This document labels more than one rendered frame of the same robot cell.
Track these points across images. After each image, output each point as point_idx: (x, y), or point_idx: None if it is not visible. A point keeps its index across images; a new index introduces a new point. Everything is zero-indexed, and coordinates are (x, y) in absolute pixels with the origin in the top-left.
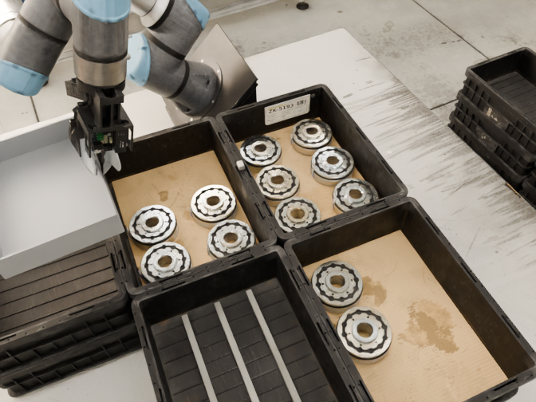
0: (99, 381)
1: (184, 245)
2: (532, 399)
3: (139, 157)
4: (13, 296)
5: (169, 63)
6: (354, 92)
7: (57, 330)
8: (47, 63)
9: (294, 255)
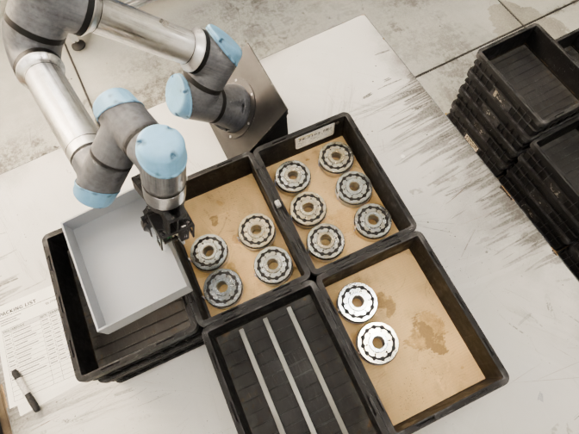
0: (180, 368)
1: (235, 267)
2: None
3: (190, 189)
4: None
5: (208, 100)
6: (373, 92)
7: (149, 354)
8: (119, 185)
9: (324, 288)
